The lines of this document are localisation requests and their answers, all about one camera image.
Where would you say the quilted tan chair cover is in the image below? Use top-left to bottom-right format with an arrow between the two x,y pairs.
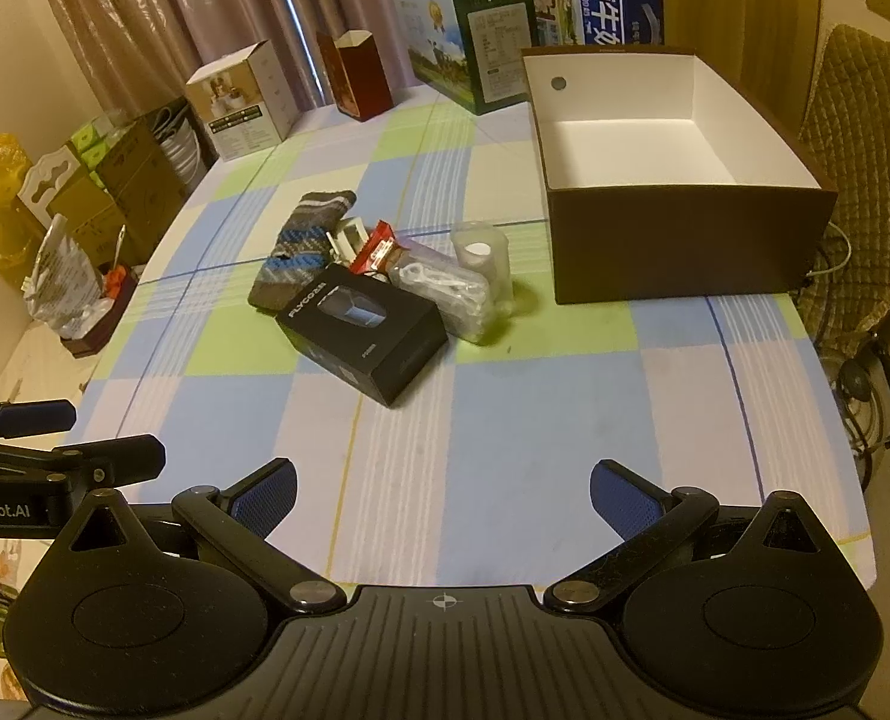
798,25 -> 890,355

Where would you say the yellow plastic bag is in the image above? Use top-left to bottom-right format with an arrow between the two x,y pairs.
0,133 -> 45,291

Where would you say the small white box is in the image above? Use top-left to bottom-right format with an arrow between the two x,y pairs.
326,216 -> 370,266

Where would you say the white product box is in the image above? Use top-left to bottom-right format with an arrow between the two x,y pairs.
185,41 -> 300,161

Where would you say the brown cardboard boxes stack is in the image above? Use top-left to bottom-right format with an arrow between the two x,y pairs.
19,110 -> 193,266

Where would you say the white plastic bag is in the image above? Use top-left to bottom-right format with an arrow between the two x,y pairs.
22,215 -> 110,340

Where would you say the dark wooden tray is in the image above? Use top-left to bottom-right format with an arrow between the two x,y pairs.
61,266 -> 137,359

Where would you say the black shaver box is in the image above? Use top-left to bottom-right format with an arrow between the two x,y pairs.
276,265 -> 447,406

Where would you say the blue milk carton box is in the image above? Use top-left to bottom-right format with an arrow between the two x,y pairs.
533,0 -> 665,46

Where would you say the green white carton box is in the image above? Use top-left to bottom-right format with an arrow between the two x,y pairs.
393,0 -> 538,115

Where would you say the red snack packet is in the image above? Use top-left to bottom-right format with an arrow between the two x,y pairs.
349,220 -> 401,275

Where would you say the dark red paper box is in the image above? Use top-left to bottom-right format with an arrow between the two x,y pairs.
317,29 -> 395,122

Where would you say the brown open cardboard box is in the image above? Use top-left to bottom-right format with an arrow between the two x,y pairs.
523,46 -> 837,304

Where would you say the stack of white bowls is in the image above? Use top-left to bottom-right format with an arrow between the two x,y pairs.
146,101 -> 208,192

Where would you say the clear plastic cup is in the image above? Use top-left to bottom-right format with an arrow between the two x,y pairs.
450,223 -> 513,316

